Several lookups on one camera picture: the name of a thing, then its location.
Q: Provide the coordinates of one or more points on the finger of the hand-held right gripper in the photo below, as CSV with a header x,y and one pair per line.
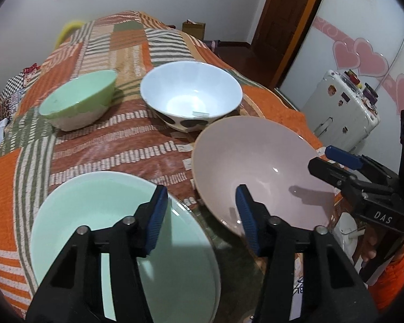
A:
x,y
346,159
330,171

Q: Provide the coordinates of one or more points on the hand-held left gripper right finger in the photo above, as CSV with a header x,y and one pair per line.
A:
x,y
247,218

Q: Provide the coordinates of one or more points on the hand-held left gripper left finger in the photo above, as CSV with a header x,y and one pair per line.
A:
x,y
156,215

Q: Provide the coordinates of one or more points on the green plate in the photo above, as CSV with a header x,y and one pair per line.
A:
x,y
97,208

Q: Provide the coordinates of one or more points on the pink bowl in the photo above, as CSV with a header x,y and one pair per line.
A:
x,y
256,154

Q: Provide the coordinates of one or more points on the white bowl with dark spots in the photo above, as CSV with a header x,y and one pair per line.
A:
x,y
188,87

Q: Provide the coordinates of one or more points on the green bowl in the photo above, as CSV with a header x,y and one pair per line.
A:
x,y
77,101

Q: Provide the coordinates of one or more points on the person's right forearm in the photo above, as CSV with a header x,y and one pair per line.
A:
x,y
394,276

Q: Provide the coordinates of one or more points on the person's right hand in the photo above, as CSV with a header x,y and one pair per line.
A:
x,y
369,245

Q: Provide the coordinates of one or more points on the white plastic object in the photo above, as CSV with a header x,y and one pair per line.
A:
x,y
346,232

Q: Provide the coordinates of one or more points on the white suitcase with stickers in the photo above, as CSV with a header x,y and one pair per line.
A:
x,y
336,111

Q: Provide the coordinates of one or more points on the dark purple jar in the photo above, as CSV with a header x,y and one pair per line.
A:
x,y
371,94

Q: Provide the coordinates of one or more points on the striped patchwork blanket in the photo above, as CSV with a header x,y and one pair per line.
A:
x,y
114,154

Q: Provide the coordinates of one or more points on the small red item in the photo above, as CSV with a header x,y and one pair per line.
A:
x,y
354,78

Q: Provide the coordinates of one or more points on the white wardrobe pink hearts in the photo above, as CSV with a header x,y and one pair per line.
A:
x,y
357,23

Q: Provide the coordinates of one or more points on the wooden door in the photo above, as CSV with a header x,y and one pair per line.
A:
x,y
282,13

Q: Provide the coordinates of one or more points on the grey purple bag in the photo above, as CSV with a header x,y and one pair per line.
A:
x,y
212,44

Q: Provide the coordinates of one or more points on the brown cardboard box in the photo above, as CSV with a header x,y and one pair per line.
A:
x,y
193,29

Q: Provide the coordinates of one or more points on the floral checked patchwork quilt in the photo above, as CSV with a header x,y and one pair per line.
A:
x,y
16,84

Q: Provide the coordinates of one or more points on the yellow foam tube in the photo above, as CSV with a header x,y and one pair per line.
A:
x,y
65,30

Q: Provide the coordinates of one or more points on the wooden door frame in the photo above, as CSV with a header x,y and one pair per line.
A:
x,y
309,30

